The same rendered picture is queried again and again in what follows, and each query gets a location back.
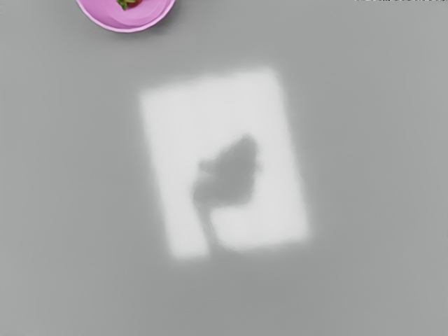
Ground red strawberry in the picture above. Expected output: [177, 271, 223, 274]
[116, 0, 144, 11]

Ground pink plate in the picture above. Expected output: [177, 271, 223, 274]
[75, 0, 177, 34]

